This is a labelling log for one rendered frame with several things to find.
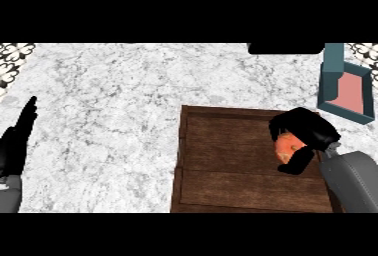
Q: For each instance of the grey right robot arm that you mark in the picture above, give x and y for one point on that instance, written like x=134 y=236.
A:
x=352 y=181

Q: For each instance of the black appliance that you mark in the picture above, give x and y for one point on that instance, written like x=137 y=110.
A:
x=285 y=48

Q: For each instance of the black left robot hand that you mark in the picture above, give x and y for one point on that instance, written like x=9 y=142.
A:
x=16 y=140

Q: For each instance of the orange squash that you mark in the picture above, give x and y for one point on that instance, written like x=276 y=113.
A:
x=284 y=148

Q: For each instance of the teal box with pink inside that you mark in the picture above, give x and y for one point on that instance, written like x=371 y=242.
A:
x=347 y=90

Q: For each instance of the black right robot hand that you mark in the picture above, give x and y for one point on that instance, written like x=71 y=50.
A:
x=307 y=128

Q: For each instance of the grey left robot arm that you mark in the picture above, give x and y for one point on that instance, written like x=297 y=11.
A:
x=9 y=195

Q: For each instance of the brown wooden tray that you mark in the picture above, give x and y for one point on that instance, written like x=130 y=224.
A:
x=236 y=166

